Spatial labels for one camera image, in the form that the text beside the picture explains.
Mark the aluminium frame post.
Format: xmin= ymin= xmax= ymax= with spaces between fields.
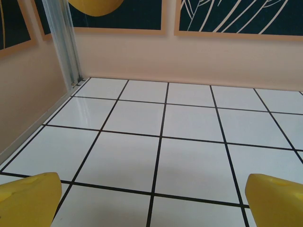
xmin=42 ymin=0 xmax=85 ymax=88

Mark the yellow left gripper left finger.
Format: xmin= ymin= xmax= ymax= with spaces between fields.
xmin=0 ymin=172 xmax=62 ymax=227

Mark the wall panel with yellow oval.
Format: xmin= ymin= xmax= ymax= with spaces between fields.
xmin=67 ymin=0 xmax=168 ymax=37

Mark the narrow dark framed wall panel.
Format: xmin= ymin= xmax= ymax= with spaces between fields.
xmin=31 ymin=0 xmax=54 ymax=41

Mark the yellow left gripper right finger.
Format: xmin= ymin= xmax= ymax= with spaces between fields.
xmin=245 ymin=174 xmax=303 ymax=227

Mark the wall panel with leaf outlines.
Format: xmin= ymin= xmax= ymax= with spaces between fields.
xmin=174 ymin=0 xmax=303 ymax=42

